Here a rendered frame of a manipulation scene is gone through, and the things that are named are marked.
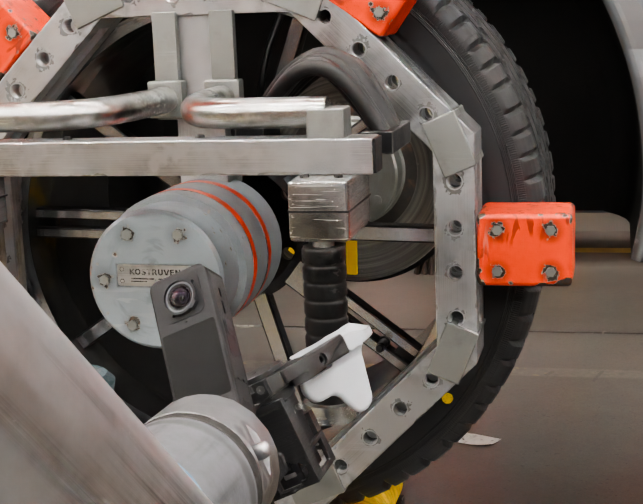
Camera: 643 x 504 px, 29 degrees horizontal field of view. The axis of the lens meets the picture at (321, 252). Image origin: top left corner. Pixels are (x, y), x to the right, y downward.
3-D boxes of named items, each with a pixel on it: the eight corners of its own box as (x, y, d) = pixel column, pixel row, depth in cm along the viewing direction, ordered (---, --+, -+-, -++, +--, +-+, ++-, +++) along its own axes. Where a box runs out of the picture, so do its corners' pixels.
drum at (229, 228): (293, 302, 132) (287, 169, 129) (233, 359, 111) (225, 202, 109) (166, 300, 135) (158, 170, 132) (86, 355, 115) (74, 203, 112)
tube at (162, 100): (189, 120, 124) (183, 11, 122) (114, 143, 105) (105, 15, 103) (26, 123, 128) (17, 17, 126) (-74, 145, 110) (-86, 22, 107)
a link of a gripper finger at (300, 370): (325, 363, 92) (238, 414, 87) (314, 341, 92) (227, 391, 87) (363, 351, 89) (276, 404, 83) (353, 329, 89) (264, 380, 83)
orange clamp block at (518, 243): (484, 269, 127) (575, 270, 125) (476, 287, 120) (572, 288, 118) (483, 201, 126) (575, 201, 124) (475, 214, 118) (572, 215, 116)
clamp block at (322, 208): (371, 222, 108) (369, 161, 107) (350, 243, 99) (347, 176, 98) (314, 222, 109) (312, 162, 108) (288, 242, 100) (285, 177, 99)
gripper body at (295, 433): (249, 491, 91) (196, 554, 79) (197, 385, 91) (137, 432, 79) (342, 453, 89) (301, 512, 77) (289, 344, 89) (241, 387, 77)
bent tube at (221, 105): (387, 117, 119) (384, 3, 117) (344, 140, 101) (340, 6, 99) (211, 120, 123) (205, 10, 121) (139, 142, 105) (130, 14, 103)
